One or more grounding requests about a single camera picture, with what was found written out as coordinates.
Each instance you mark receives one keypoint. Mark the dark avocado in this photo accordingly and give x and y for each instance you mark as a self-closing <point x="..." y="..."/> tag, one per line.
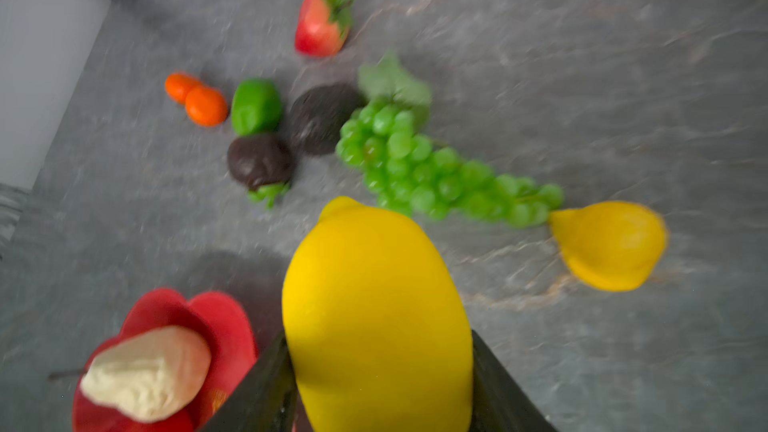
<point x="314" y="120"/>

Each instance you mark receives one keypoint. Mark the red flower-shaped fruit bowl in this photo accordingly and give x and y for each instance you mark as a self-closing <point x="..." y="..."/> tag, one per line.
<point x="219" y="319"/>

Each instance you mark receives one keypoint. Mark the green grape bunch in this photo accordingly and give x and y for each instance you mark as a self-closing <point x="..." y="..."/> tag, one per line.
<point x="410" y="172"/>

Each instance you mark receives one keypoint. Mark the small yellow pear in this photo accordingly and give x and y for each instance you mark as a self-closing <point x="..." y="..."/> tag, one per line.
<point x="612" y="246"/>

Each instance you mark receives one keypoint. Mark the orange tangerine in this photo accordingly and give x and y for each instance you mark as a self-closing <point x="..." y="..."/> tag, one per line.
<point x="206" y="107"/>
<point x="179" y="85"/>

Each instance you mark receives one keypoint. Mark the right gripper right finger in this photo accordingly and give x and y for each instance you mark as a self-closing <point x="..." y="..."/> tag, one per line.
<point x="499" y="403"/>

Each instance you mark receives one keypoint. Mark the orange tangerine left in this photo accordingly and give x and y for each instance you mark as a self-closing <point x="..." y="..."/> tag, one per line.
<point x="179" y="85"/>

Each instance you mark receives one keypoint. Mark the red strawberry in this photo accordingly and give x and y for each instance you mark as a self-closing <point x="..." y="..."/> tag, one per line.
<point x="323" y="27"/>

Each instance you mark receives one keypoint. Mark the orange tangerine right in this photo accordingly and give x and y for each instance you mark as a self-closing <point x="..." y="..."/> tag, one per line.
<point x="206" y="107"/>

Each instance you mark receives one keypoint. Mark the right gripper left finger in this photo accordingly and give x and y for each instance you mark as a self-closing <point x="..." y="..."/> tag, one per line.
<point x="266" y="398"/>

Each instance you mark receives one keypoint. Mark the large yellow lemon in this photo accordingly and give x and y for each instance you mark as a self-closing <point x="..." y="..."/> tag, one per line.
<point x="378" y="337"/>

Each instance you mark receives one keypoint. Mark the green lime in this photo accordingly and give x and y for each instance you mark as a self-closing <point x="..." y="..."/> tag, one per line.
<point x="256" y="107"/>

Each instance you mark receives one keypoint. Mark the dark purple mangosteen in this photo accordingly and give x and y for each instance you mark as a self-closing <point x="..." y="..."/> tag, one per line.
<point x="264" y="164"/>

